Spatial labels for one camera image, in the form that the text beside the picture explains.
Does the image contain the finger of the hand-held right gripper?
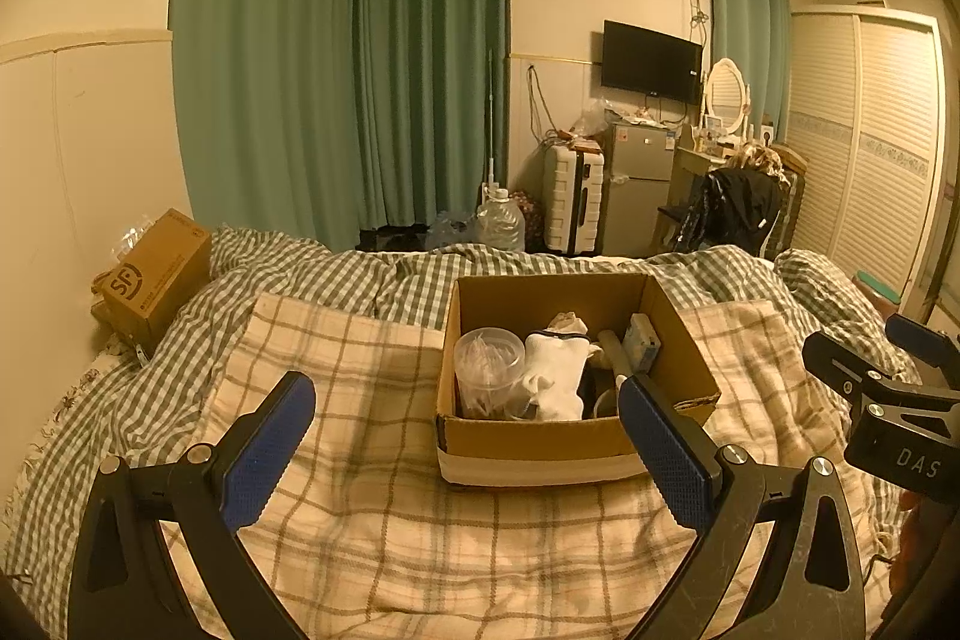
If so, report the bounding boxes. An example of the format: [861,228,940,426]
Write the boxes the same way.
[801,331,902,422]
[885,314,960,387]

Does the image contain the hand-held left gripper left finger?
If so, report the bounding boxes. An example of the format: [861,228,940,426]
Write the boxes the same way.
[71,371,317,640]

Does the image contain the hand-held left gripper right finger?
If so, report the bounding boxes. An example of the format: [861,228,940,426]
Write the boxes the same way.
[616,374,871,640]

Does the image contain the pale blue packet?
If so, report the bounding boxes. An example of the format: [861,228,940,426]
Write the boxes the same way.
[622,312,662,375]

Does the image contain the beige cylinder roll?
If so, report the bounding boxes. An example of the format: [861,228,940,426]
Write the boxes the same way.
[598,329,635,380]

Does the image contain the white sock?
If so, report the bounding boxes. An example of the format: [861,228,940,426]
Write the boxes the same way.
[523,331,591,422]

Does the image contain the white cloth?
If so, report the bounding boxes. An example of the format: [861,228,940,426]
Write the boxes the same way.
[546,311,601,356]

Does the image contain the clear cotton swab jar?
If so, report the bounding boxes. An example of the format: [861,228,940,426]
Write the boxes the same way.
[452,326,526,420]

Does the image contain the teal lidded stool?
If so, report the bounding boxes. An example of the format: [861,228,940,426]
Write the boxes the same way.
[855,269,901,319]

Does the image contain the beige plaid blanket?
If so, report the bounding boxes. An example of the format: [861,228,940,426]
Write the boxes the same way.
[161,291,901,640]

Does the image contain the green gingham duvet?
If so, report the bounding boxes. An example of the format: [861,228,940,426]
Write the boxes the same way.
[0,225,923,581]

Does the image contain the black jacket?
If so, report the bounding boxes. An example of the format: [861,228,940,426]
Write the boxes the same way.
[675,167,785,255]

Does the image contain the white louvered wardrobe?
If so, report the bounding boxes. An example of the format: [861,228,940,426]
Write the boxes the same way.
[772,6,946,319]

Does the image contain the closed brown cardboard box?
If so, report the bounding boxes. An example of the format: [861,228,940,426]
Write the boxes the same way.
[101,207,213,356]

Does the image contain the dressing table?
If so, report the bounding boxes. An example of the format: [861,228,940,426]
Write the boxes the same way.
[654,141,740,247]

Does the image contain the black bag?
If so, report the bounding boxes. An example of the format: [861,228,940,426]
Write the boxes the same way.
[358,225,432,253]

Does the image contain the silver small fridge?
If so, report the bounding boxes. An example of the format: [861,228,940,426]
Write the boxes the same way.
[600,121,680,257]

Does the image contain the white ribbed suitcase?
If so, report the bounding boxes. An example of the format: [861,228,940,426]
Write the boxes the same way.
[544,143,607,255]

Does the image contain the large clear water bottle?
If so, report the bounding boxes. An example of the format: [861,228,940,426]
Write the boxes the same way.
[476,186,526,251]

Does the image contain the clear plastic bag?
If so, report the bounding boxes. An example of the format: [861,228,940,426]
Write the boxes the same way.
[426,209,481,251]

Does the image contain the white oval mirror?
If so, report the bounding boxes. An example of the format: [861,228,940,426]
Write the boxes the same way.
[701,57,753,135]

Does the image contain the narrow green curtain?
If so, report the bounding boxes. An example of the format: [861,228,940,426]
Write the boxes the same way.
[705,0,792,146]

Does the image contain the thin white pole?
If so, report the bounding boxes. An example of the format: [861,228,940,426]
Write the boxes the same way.
[484,47,498,187]

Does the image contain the wide green curtain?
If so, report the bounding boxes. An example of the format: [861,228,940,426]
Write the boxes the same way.
[351,0,511,234]
[171,0,361,247]

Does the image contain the black wall television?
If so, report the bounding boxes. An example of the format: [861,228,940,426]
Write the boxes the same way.
[601,19,704,105]

